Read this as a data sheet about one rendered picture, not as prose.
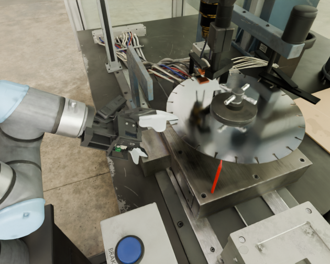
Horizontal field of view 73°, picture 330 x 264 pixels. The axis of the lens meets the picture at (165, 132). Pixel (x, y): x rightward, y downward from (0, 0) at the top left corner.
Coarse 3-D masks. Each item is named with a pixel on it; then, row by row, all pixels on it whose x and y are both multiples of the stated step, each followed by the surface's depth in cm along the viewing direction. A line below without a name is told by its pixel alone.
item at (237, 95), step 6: (222, 84) 54; (246, 84) 54; (228, 90) 53; (234, 90) 51; (240, 90) 51; (234, 96) 51; (240, 96) 51; (246, 96) 50; (228, 102) 49; (234, 102) 52; (240, 102) 53; (252, 102) 50
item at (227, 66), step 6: (216, 54) 50; (216, 60) 51; (222, 60) 56; (228, 60) 56; (210, 66) 53; (216, 66) 52; (222, 66) 54; (228, 66) 55; (210, 72) 53; (216, 72) 53; (222, 72) 55; (228, 72) 57; (210, 78) 54; (216, 78) 60; (222, 78) 58
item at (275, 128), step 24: (192, 96) 58; (264, 96) 58; (288, 96) 58; (192, 120) 52; (216, 120) 52; (264, 120) 52; (288, 120) 52; (192, 144) 47; (216, 144) 47; (240, 144) 47; (264, 144) 47; (288, 144) 47
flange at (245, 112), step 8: (216, 96) 57; (224, 96) 57; (216, 104) 55; (224, 104) 54; (232, 104) 52; (240, 104) 52; (248, 104) 55; (216, 112) 53; (224, 112) 53; (232, 112) 52; (240, 112) 52; (248, 112) 53; (256, 112) 53; (224, 120) 52; (232, 120) 51; (240, 120) 51; (248, 120) 51
